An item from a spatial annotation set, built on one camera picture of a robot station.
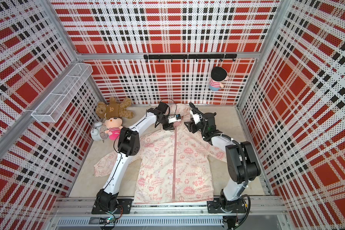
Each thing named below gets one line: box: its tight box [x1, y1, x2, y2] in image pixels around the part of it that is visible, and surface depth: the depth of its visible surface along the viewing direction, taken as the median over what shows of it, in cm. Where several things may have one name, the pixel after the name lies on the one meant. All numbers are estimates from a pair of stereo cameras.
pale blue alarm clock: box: [90, 121, 109, 143], surface depth 95 cm
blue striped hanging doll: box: [208, 66, 229, 92], surface depth 98 cm
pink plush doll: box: [104, 116, 124, 141], surface depth 102 cm
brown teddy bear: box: [95, 96, 134, 119], surface depth 110 cm
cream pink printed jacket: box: [93, 103, 228, 205], surface depth 88 cm
